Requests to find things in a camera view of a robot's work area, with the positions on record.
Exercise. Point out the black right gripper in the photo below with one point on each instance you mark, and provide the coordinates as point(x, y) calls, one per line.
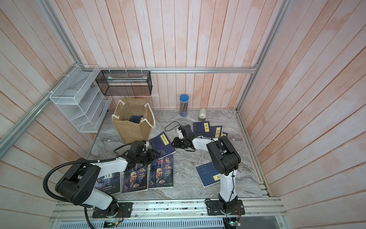
point(176, 140)

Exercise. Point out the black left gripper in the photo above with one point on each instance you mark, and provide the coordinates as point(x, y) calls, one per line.
point(152, 155)

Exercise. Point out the old man book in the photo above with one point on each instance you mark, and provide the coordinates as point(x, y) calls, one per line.
point(161, 173)
point(135, 179)

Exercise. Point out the navy book pair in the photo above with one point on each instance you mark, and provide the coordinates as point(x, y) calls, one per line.
point(162, 145)
point(136, 119)

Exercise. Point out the tan canvas bag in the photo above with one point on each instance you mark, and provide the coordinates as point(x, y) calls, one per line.
point(128, 131)

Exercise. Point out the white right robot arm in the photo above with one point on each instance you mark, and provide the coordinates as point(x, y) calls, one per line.
point(223, 154)

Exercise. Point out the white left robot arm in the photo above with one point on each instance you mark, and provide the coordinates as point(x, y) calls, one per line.
point(77, 186)

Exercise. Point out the navy book yellow label back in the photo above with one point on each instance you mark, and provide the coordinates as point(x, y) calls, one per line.
point(202, 128)

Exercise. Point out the navy book yellow label middle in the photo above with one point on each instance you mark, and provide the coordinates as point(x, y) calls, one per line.
point(215, 131)

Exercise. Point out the black wolf book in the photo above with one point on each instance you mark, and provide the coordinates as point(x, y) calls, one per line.
point(109, 184)

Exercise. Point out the navy book front right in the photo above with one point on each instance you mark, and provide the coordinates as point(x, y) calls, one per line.
point(208, 174)

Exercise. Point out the clear pencil tube blue lid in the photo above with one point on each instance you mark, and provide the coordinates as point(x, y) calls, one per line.
point(184, 99)

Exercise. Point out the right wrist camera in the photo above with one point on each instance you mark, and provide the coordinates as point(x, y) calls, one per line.
point(181, 132)

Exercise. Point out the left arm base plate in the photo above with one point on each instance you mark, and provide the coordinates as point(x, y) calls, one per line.
point(116, 210)

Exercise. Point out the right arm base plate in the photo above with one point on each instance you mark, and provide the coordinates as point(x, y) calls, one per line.
point(219, 207)

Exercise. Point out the black mesh wall basket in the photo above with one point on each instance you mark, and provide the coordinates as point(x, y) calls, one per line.
point(125, 82)

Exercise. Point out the white wire mesh shelf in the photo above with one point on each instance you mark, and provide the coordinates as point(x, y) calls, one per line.
point(80, 100)

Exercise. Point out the aluminium front rail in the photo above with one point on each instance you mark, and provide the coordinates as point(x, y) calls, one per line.
point(175, 209)

